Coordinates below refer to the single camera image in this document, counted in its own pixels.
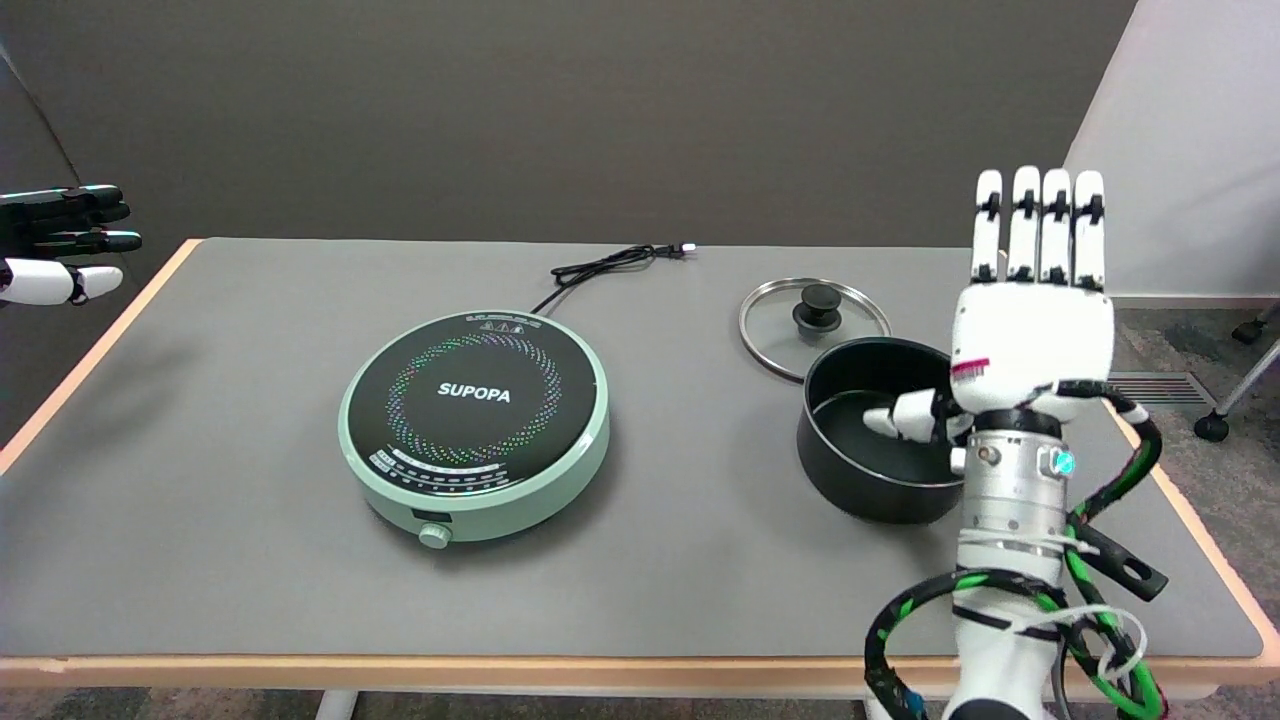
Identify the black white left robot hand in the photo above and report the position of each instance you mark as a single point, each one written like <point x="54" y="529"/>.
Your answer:
<point x="60" y="240"/>

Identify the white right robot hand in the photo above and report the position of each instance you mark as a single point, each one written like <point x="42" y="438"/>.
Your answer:
<point x="1030" y="340"/>

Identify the black cooking pot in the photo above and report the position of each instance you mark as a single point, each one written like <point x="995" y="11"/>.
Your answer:
<point x="870" y="460"/>

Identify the glass pot lid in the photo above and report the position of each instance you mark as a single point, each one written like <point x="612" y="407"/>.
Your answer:
<point x="790" y="335"/>

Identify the floor air vent grille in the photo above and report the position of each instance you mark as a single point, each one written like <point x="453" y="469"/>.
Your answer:
<point x="1165" y="392"/>

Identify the chair leg with caster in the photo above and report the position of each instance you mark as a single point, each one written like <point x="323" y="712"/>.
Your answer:
<point x="1235" y="395"/>

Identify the black chair caster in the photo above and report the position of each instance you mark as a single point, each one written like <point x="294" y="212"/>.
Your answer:
<point x="1250" y="328"/>

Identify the white table leg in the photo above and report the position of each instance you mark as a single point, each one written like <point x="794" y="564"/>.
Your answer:
<point x="335" y="705"/>
<point x="875" y="710"/>

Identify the green round induction cooker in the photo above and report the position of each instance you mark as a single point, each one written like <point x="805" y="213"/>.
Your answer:
<point x="450" y="440"/>

